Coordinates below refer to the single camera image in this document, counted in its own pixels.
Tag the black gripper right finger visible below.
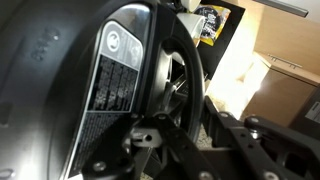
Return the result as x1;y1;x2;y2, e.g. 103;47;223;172
202;95;320;180

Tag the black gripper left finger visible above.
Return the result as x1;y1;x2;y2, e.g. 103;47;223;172
81;112;216;180

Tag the black pressure cooker lid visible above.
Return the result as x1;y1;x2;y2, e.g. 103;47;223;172
0;0;206;180

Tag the wooden drawer cabinet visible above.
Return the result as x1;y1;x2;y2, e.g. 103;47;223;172
239;51;320;128

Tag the white cup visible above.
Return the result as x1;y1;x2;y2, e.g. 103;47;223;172
176;11;207;46

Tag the yellow snack bag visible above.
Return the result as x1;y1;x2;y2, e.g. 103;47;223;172
194;4;232;47

